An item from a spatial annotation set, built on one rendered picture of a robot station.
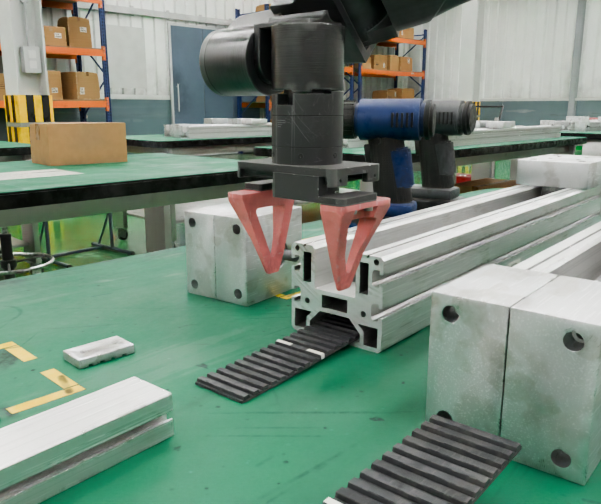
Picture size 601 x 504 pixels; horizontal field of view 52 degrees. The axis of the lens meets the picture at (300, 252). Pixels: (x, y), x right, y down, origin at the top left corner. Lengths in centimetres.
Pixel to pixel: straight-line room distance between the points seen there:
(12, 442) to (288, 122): 28
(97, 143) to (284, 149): 203
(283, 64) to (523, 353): 27
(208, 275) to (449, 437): 40
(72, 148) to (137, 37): 1018
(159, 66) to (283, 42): 1231
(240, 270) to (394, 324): 19
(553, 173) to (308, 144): 63
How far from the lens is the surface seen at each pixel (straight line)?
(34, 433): 39
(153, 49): 1278
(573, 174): 104
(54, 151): 243
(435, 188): 111
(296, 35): 48
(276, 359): 51
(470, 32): 1190
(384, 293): 52
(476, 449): 34
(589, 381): 37
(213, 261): 68
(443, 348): 40
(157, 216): 285
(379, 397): 47
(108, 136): 251
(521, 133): 426
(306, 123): 47
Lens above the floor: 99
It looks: 13 degrees down
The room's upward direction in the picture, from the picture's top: straight up
